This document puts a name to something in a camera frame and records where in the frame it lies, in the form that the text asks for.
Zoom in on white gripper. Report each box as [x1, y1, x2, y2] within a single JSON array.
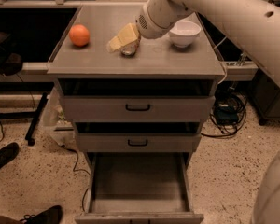
[[106, 0, 192, 53]]

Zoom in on red coke can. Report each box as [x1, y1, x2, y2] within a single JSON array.
[[120, 43, 138, 57]]

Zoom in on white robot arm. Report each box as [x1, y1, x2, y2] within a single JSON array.
[[107, 0, 280, 224]]

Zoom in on grey drawer cabinet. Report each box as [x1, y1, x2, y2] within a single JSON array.
[[47, 4, 226, 224]]

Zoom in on top grey drawer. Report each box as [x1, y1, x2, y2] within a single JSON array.
[[58, 78, 217, 123]]

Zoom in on bottom grey drawer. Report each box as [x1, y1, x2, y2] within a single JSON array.
[[75, 153, 203, 224]]

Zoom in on orange fruit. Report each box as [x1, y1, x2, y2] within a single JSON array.
[[69, 24, 90, 47]]

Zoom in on white bowl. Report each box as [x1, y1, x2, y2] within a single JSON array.
[[169, 20, 202, 48]]

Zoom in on clear plastic bag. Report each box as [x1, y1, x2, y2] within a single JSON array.
[[40, 88, 75, 146]]

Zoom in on black table leg stand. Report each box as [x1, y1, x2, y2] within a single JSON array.
[[0, 92, 48, 146]]

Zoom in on black shoe upper left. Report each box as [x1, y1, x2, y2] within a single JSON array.
[[0, 142, 20, 169]]

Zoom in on black shoe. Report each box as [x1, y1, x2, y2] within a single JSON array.
[[21, 205, 63, 224], [0, 142, 20, 169]]

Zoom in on black shoe lower left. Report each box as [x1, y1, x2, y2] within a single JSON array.
[[21, 205, 63, 224]]

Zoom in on white cable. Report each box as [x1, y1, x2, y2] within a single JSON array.
[[213, 35, 229, 86]]

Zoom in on black floor cable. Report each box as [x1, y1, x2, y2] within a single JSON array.
[[61, 145, 91, 213]]

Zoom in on black cable bundle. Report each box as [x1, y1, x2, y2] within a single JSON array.
[[201, 91, 249, 139]]

